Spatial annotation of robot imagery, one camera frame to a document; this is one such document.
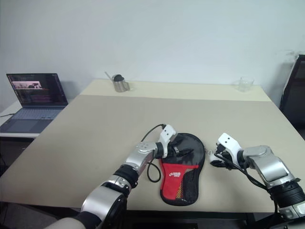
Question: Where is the black office chair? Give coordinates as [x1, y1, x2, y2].
[279, 54, 305, 139]

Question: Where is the stainless steel cup with handle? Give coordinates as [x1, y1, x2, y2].
[113, 74, 131, 93]

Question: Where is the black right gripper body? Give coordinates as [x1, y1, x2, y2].
[220, 147, 234, 168]

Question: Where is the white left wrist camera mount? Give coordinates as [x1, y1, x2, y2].
[159, 124, 177, 158]

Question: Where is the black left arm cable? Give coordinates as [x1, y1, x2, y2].
[140, 123, 166, 183]

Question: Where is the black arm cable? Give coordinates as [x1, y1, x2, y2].
[140, 123, 166, 183]
[209, 152, 281, 213]

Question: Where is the clear glass cup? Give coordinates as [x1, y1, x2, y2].
[236, 76, 255, 93]

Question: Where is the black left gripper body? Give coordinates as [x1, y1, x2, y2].
[167, 140, 180, 157]

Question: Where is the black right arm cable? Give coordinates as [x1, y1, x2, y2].
[209, 152, 281, 213]

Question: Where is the open grey laptop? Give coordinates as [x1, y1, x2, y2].
[0, 73, 69, 134]

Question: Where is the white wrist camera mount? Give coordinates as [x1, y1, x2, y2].
[217, 133, 242, 166]
[159, 124, 177, 158]

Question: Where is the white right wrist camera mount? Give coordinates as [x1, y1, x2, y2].
[217, 133, 242, 166]

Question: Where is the black and red paddle case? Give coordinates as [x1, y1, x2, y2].
[159, 132, 207, 205]

